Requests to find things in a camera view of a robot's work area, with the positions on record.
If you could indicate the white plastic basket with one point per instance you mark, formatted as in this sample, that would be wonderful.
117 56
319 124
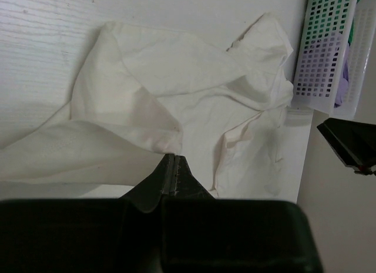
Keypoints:
357 64

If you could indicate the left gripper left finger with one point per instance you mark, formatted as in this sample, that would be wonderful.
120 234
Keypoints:
87 235

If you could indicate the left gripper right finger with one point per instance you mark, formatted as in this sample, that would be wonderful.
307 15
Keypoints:
204 234

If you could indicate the purple t-shirt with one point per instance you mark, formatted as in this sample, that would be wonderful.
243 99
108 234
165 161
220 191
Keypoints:
322 72

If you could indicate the cream white t-shirt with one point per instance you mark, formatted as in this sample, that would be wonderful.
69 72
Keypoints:
144 92

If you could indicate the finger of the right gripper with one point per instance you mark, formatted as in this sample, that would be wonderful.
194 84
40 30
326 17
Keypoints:
352 142

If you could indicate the green t-shirt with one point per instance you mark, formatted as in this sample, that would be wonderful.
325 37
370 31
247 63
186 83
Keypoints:
349 20

